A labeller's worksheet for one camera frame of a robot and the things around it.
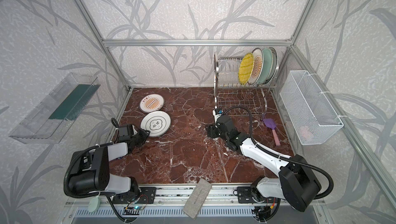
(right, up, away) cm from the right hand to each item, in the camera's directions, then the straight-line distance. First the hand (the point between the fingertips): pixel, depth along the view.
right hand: (210, 121), depth 85 cm
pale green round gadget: (-53, -36, -15) cm, 66 cm away
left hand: (-36, -5, +9) cm, 38 cm away
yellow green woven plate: (+20, +30, +1) cm, 36 cm away
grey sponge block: (-6, -34, -14) cm, 37 cm away
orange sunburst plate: (-43, +9, +26) cm, 51 cm away
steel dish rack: (+21, +12, +23) cm, 33 cm away
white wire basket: (+41, +4, -22) cm, 47 cm away
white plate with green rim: (-34, -3, +15) cm, 37 cm away
